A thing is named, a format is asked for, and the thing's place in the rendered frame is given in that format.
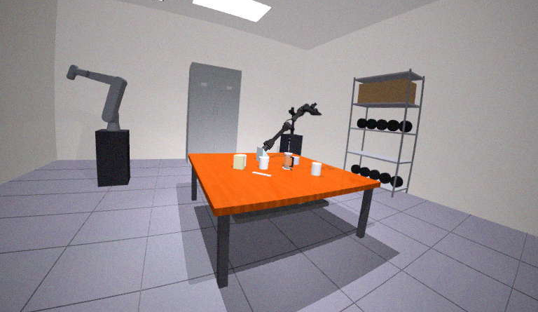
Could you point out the cream cube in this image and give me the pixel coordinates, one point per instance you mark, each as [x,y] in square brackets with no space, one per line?
[238,162]

